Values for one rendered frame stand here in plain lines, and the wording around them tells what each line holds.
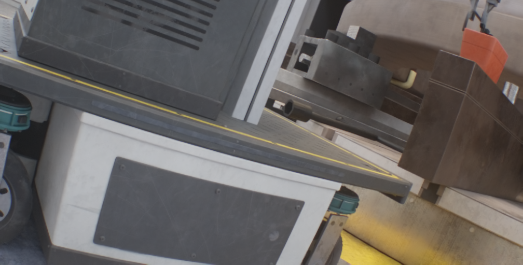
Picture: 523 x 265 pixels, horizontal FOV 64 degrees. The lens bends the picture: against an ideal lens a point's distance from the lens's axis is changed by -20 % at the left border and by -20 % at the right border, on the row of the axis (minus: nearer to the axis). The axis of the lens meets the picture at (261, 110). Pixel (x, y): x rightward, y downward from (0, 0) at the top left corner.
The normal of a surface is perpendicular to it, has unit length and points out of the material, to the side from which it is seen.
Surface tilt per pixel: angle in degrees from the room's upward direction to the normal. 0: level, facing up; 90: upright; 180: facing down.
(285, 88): 90
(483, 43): 97
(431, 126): 90
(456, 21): 90
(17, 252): 0
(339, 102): 72
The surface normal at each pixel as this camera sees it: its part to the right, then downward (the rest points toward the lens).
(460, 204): -0.66, -0.21
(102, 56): 0.51, 0.27
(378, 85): 0.31, 0.20
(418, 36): -0.83, -0.29
